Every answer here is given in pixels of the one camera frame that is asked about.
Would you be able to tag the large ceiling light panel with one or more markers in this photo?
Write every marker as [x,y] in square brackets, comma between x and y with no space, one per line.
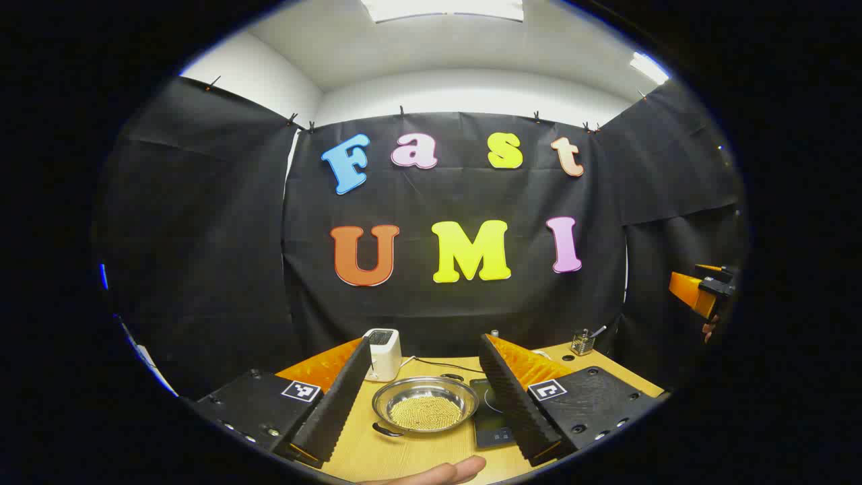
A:
[441,8]

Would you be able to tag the black induction cooktop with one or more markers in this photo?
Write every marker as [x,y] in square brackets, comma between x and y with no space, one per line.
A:
[490,428]

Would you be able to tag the white toaster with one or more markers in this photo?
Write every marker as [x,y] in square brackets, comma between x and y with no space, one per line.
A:
[382,353]

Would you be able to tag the small ceiling light panel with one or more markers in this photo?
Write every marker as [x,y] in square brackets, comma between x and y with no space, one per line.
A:
[648,67]

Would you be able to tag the stainless steel pot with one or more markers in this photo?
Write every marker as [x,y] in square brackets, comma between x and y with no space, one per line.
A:
[404,391]

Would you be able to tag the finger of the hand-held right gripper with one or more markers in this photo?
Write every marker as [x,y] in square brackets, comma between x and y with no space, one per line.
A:
[690,289]

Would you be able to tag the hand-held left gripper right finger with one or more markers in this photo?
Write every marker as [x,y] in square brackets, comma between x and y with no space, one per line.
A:
[515,404]

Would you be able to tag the pile of soybeans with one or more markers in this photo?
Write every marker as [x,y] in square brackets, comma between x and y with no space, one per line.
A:
[425,412]

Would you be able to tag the white divided bean tray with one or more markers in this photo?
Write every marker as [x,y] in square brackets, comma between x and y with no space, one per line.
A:
[540,352]

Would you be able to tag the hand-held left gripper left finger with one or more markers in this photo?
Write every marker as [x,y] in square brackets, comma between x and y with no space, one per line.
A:
[340,404]

